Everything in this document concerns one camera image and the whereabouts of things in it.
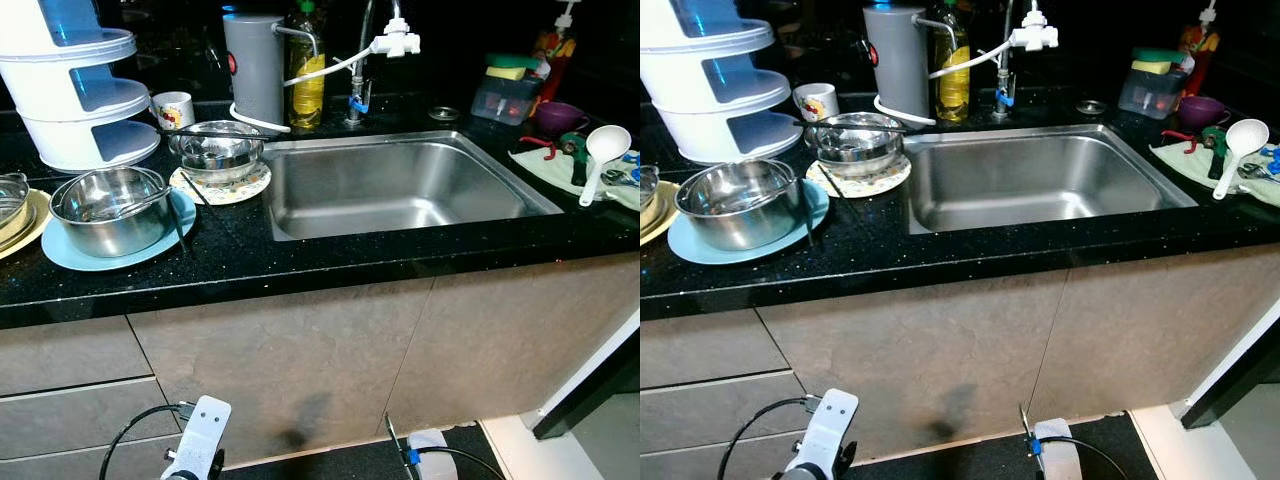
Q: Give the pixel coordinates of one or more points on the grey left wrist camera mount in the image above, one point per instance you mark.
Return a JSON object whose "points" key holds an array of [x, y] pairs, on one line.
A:
{"points": [[830, 425], [205, 430]]}

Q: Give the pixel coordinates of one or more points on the white tiered storage rack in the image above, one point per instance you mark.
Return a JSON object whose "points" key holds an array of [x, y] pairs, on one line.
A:
{"points": [[710, 95], [70, 100]]}

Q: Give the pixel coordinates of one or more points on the steel tongs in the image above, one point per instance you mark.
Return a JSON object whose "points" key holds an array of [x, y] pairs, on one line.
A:
{"points": [[130, 203], [760, 197]]}

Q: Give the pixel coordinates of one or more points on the red yellow soap bottle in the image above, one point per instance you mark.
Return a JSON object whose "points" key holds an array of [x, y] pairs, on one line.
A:
{"points": [[1200, 45], [555, 50]]}

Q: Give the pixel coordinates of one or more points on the yellow plate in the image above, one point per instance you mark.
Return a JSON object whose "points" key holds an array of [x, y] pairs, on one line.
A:
{"points": [[660, 225], [20, 240]]}

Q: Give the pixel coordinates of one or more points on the white ladle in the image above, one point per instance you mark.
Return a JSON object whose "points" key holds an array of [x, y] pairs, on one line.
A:
{"points": [[1245, 137], [607, 145]]}

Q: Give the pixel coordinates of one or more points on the small printed paper cup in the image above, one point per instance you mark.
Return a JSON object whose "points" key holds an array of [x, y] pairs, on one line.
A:
{"points": [[815, 102], [172, 110]]}

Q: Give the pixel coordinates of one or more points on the steel strainer basin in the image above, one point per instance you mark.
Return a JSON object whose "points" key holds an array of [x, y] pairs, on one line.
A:
{"points": [[12, 205], [648, 195]]}

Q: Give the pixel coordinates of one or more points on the green black peeler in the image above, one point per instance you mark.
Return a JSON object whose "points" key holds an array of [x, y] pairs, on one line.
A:
{"points": [[578, 155], [1215, 150]]}

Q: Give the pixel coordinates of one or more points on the steel bowl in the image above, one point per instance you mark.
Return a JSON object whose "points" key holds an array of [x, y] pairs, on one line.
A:
{"points": [[855, 148], [215, 155]]}

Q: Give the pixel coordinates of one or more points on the grey cabinet door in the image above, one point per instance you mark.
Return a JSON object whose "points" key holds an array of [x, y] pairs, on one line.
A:
{"points": [[1140, 330], [500, 340], [920, 350], [280, 360]]}

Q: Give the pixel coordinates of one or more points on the black chopstick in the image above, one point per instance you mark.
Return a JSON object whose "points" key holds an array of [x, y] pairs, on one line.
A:
{"points": [[197, 188], [200, 131], [832, 180], [180, 225], [812, 215], [850, 125]]}

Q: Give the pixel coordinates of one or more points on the steel pot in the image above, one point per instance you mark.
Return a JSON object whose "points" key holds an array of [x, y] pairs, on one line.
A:
{"points": [[740, 230], [110, 235]]}

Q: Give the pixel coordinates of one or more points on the green yellow sponge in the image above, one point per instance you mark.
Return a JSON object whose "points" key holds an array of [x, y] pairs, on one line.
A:
{"points": [[512, 65], [1158, 60]]}

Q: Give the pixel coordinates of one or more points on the blue plate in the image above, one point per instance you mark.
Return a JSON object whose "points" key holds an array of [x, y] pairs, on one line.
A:
{"points": [[750, 256], [120, 262]]}

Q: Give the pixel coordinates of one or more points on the purple bowl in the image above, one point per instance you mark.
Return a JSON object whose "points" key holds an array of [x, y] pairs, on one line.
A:
{"points": [[560, 118], [1203, 110]]}

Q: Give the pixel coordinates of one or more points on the pale green cloth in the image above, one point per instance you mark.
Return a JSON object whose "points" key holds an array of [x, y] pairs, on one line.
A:
{"points": [[1180, 160], [545, 172]]}

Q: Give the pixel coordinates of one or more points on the steel sink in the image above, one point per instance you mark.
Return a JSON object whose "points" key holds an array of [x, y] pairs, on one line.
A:
{"points": [[1040, 180], [400, 190]]}

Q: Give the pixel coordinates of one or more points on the white faucet diverter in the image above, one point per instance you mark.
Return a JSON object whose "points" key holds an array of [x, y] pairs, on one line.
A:
{"points": [[395, 42], [1035, 35]]}

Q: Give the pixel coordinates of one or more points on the round steel sink cap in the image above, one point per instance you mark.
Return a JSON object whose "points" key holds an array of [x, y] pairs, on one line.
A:
{"points": [[444, 114], [1091, 107]]}

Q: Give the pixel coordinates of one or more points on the floral plate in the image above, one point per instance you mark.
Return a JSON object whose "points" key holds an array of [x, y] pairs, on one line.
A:
{"points": [[880, 182], [240, 190]]}

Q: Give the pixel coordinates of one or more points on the yellow oil bottle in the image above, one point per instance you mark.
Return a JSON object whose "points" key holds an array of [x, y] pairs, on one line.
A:
{"points": [[952, 85], [307, 95]]}

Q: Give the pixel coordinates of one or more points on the clear plastic container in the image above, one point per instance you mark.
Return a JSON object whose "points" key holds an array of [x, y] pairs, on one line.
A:
{"points": [[1150, 95], [505, 100]]}

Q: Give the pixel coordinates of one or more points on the grey cylinder water filter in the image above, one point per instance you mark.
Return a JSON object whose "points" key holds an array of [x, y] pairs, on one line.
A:
{"points": [[255, 70], [898, 65]]}

